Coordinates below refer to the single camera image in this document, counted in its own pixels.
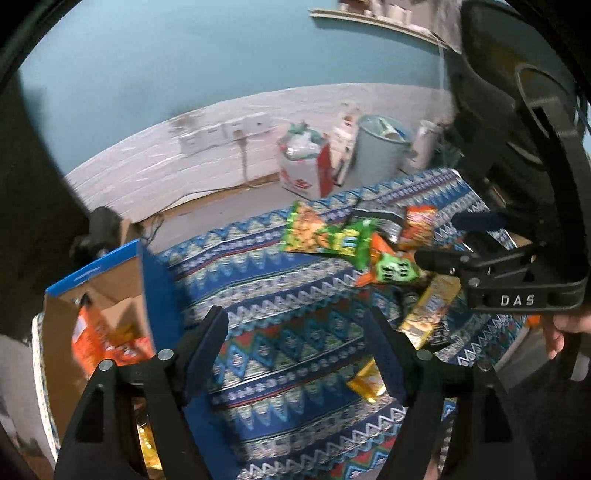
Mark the orange green snack bag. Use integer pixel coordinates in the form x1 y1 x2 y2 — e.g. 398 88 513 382
356 233 432 288

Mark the person right hand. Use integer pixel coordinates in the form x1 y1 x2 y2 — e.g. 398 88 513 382
541 310 591 360

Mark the long yellow snack pack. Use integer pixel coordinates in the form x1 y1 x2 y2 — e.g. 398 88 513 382
398 275 461 350

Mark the red orange snack packet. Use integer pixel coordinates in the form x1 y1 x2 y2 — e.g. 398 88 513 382
398 205 438 250

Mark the black grey snack bag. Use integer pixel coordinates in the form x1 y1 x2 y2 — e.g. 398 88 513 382
349 207 407 244

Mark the small yellow snack packet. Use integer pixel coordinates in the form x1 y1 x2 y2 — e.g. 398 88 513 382
346 359 387 404

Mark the white bottle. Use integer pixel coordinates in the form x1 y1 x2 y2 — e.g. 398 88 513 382
406 120 443 172

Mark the light blue trash bin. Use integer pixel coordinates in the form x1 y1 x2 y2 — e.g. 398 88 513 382
353 115 414 185

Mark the blue cardboard box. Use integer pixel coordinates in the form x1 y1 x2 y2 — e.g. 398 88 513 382
35 241 238 479

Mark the blue patterned tablecloth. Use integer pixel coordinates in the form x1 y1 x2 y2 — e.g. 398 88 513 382
151 166 528 480

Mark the green nut snack packet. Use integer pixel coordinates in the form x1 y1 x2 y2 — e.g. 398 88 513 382
280 201 335 255

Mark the white red paper bag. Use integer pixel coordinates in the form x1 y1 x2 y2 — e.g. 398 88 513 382
276 122 334 200

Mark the black round speaker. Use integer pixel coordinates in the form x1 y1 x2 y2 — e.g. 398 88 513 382
69 206 122 258

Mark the wall shelf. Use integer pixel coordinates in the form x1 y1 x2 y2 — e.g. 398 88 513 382
308 1 451 48

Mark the grey charger cable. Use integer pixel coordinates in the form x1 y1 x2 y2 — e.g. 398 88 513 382
140 129 281 243

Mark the white wall socket strip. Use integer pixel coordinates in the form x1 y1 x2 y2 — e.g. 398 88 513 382
178 112 273 156

